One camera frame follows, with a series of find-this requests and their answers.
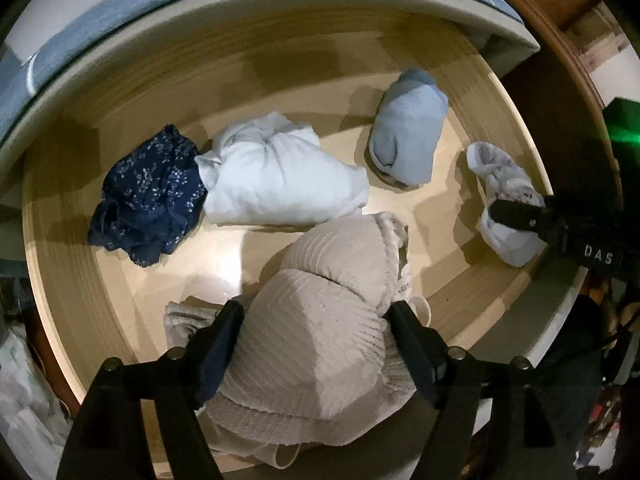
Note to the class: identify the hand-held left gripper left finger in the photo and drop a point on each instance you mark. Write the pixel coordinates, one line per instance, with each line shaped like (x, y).
(220, 355)

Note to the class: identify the beige ribbed knit garment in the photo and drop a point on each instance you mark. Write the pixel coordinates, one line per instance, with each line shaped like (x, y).
(320, 320)

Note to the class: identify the curved wooden bed frame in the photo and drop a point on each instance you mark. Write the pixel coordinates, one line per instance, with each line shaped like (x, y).
(560, 45)

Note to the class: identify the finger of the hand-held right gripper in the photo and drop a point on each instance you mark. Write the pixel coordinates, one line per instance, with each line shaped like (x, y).
(525, 217)

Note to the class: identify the wooden drawer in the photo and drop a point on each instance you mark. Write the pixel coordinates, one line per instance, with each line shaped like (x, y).
(300, 75)

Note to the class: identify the grey cabinet with blue top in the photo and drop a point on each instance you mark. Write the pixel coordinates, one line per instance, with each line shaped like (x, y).
(75, 40)

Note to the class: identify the white cloth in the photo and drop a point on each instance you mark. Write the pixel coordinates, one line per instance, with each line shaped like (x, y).
(25, 410)

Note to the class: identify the light blue sock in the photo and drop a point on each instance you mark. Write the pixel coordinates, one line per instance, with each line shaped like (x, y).
(407, 135)

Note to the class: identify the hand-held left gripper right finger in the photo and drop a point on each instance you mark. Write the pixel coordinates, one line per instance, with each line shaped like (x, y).
(415, 350)

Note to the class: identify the pale white knotted underwear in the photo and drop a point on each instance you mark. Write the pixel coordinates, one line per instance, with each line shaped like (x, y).
(280, 180)

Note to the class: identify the white patterned sock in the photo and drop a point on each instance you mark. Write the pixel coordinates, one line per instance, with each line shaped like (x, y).
(500, 180)

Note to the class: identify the navy floral underwear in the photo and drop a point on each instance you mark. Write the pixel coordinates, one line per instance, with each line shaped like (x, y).
(150, 195)

